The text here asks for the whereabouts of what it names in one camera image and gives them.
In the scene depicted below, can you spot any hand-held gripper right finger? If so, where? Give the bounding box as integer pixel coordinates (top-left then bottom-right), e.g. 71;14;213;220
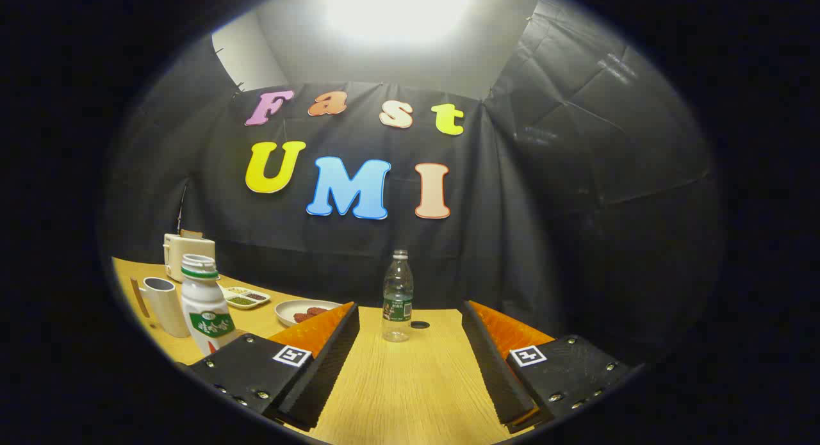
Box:
461;300;632;434

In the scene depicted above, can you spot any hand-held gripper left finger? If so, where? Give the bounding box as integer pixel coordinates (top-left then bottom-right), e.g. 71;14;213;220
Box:
186;302;361;432

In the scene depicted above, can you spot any white juice bottle green label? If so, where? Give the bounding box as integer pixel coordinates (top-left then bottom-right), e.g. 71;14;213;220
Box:
180;254;236;356

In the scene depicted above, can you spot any white cup wooden handle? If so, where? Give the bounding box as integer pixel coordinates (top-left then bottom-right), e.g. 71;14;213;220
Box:
130;277;190;339

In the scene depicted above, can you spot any clear plastic water bottle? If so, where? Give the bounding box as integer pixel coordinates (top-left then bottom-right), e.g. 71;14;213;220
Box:
382;249;414;343

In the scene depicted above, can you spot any wooden table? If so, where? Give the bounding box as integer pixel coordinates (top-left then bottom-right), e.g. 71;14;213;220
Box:
112;257;532;445

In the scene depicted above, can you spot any white round plate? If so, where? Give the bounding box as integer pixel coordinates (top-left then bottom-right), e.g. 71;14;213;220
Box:
275;299;343;328

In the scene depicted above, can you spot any white divided bean dish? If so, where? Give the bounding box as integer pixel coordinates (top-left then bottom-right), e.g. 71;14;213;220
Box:
220;286;272;310

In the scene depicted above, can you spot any black backdrop cloth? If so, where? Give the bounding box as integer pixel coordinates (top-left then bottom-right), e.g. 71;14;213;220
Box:
102;0;725;369

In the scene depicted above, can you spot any cream toaster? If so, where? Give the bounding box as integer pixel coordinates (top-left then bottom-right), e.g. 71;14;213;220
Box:
163;233;217;283

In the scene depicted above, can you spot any ceiling light panel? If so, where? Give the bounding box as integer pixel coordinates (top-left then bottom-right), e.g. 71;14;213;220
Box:
320;0;475;45

